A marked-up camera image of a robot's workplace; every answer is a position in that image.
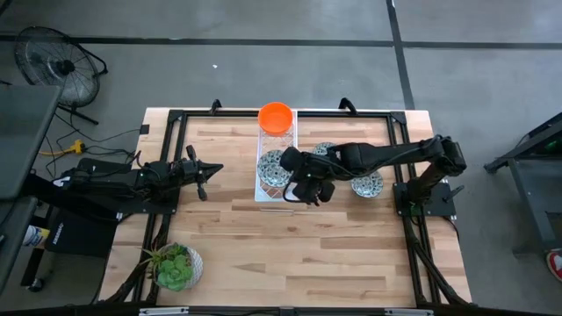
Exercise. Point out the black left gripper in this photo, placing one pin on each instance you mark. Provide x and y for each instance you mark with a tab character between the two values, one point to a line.
191	172

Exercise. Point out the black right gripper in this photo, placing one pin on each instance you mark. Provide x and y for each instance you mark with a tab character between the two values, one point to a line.
307	188

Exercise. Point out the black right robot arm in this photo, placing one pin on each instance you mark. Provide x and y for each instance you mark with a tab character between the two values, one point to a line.
386	153

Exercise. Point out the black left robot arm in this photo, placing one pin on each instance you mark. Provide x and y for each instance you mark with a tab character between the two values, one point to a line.
110	180

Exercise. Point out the white lattice tray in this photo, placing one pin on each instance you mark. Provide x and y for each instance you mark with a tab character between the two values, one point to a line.
262	197

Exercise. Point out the black table clamp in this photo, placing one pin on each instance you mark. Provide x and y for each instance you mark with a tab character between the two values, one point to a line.
215	106
348	105

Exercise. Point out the succulent plant in white pot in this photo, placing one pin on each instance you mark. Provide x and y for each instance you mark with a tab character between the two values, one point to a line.
175	272

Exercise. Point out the black equipment case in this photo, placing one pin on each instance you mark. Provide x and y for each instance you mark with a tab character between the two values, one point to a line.
79	237

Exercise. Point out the white power adapter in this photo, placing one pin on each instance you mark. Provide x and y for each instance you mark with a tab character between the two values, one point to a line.
59	182

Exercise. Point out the black floor fan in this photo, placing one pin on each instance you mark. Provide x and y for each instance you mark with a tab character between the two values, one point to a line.
66	66

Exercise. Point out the white printed can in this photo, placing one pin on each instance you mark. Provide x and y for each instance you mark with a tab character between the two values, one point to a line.
31	235

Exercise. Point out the grey desk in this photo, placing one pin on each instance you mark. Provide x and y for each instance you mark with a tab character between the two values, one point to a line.
22	131

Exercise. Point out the black caster wheel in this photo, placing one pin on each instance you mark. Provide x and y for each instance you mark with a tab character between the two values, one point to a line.
36	284

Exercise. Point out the dark grey metal stand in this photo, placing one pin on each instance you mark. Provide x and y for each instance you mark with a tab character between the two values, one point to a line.
529	202

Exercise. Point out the person's foot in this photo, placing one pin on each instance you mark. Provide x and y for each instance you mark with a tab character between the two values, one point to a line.
556	264

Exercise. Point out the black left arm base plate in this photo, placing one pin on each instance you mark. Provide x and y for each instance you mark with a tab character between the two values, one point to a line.
167	204

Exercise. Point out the black aluminium table frame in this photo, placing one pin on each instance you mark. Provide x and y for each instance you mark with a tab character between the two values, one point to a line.
360	114

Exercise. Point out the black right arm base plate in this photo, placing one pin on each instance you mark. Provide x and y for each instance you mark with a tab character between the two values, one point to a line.
441	206

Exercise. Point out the silver metal bracket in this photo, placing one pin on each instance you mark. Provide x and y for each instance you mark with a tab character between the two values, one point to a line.
408	312
163	310

